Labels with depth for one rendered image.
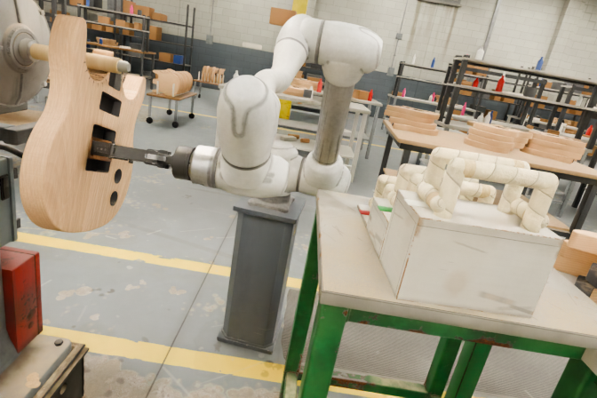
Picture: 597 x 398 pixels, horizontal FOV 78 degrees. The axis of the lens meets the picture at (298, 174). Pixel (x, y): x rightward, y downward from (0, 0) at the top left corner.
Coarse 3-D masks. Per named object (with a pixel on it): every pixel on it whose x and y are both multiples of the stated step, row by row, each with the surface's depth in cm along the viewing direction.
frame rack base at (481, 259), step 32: (416, 192) 78; (416, 224) 65; (448, 224) 65; (480, 224) 66; (512, 224) 69; (384, 256) 80; (416, 256) 67; (448, 256) 67; (480, 256) 67; (512, 256) 67; (544, 256) 67; (416, 288) 69; (448, 288) 69; (480, 288) 69; (512, 288) 69
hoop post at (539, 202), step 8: (536, 192) 66; (544, 192) 65; (552, 192) 64; (536, 200) 66; (544, 200) 65; (528, 208) 67; (536, 208) 66; (544, 208) 65; (528, 216) 67; (536, 216) 66; (544, 216) 66; (528, 224) 67; (536, 224) 66; (536, 232) 67
